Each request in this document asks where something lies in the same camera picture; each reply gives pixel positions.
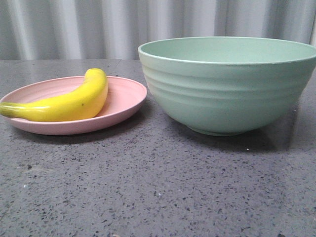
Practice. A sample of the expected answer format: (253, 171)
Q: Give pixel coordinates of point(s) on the yellow banana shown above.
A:
(84, 102)

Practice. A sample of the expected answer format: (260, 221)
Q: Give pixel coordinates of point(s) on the green ribbed bowl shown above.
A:
(226, 85)

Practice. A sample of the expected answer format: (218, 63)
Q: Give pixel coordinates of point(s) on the pink plate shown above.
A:
(125, 97)

